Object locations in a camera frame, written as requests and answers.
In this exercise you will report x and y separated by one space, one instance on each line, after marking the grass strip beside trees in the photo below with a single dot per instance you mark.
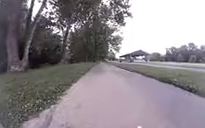
30 86

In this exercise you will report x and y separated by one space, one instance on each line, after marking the row of tall trees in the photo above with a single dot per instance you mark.
15 43

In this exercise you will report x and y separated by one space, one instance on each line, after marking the grey asphalt path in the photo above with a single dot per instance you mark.
116 100

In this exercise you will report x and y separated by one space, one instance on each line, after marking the grass strip beside road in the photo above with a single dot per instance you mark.
176 78

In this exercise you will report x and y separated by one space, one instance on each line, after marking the distant row of trees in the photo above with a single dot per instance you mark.
190 53

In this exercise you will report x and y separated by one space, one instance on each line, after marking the grey road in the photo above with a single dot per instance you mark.
190 66

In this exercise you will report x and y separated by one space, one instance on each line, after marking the open shelter with dark roof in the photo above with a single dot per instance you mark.
136 54

